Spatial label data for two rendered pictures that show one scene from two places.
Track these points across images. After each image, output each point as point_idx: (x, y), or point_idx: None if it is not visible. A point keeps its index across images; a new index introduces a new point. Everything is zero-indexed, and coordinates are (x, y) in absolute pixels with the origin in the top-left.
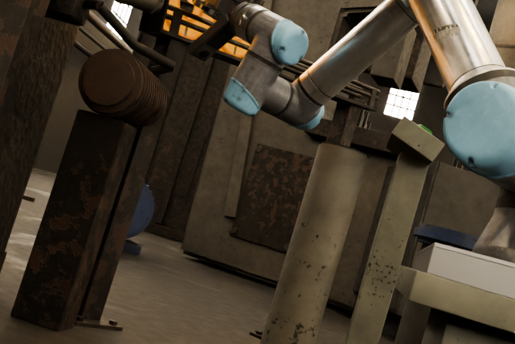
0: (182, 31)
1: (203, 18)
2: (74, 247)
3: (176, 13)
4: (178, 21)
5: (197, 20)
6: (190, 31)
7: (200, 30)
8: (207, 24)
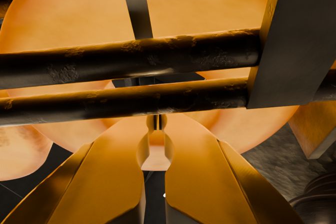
0: None
1: (93, 119)
2: None
3: (303, 85)
4: (291, 47)
5: (124, 100)
6: (102, 13)
7: (66, 68)
8: (48, 108)
